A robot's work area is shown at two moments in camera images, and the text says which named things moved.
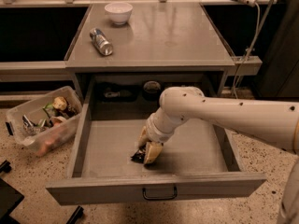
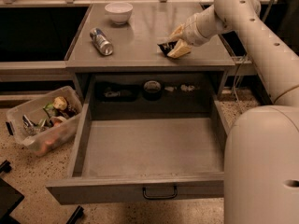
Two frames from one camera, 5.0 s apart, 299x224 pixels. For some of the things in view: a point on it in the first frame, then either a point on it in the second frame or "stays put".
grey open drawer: x=197 y=161 stays put
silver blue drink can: x=100 y=42 stays put
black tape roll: x=150 y=91 stays put
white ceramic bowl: x=119 y=11 stays put
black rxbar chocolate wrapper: x=139 y=155 → x=166 y=47
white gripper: x=156 y=130 → x=191 y=33
